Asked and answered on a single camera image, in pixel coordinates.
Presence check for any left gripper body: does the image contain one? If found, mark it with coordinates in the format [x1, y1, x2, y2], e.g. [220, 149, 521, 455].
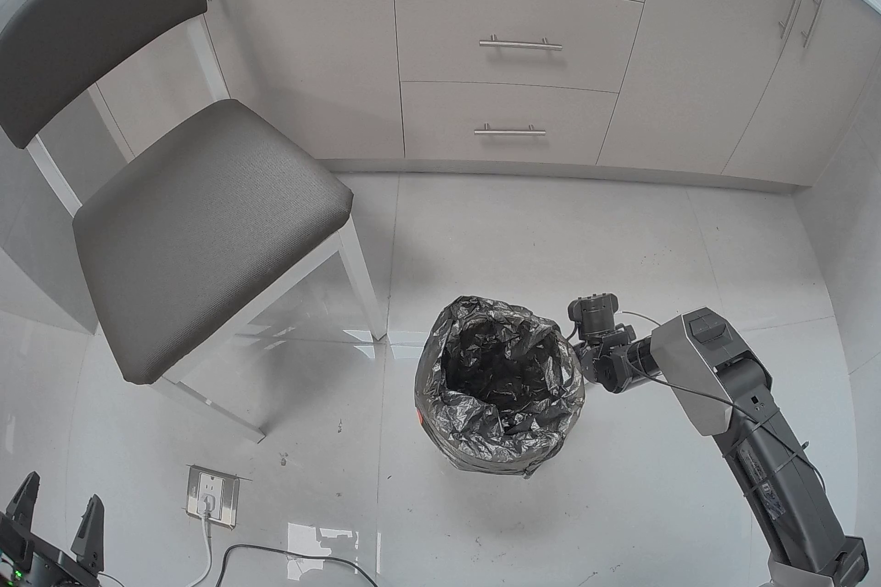
[0, 511, 106, 587]

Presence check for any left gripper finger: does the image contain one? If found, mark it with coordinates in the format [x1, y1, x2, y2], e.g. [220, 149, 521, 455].
[71, 494, 106, 573]
[6, 471, 40, 531]

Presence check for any grey padded white-framed chair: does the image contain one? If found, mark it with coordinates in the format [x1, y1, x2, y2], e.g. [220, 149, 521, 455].
[0, 0, 388, 445]

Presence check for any beige cabinet with drawers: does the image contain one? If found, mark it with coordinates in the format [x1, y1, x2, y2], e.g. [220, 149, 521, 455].
[89, 0, 881, 197]

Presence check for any white power cable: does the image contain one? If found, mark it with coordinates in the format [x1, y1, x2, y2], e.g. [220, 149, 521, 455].
[195, 491, 223, 587]

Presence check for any black cable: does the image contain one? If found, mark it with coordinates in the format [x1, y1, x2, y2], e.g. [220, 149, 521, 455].
[218, 543, 379, 587]

